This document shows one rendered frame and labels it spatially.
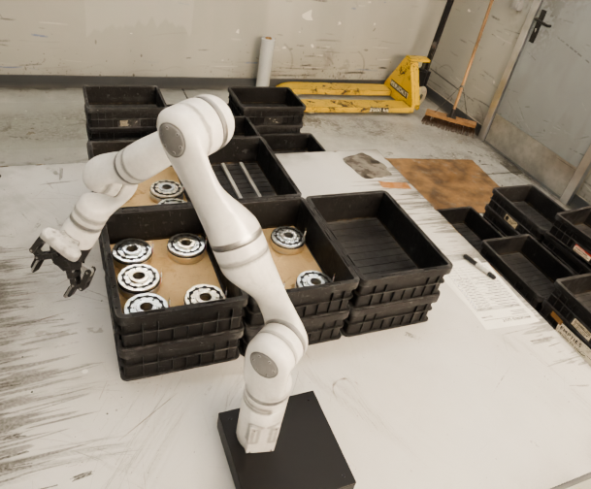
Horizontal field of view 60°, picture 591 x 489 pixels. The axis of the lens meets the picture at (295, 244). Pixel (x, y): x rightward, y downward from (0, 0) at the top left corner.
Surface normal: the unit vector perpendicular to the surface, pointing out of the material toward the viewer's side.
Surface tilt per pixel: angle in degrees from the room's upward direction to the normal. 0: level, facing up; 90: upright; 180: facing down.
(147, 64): 90
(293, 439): 1
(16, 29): 90
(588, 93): 90
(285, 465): 1
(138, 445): 0
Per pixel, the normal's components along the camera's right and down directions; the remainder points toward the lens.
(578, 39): -0.91, 0.11
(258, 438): 0.18, 0.64
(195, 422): 0.16, -0.78
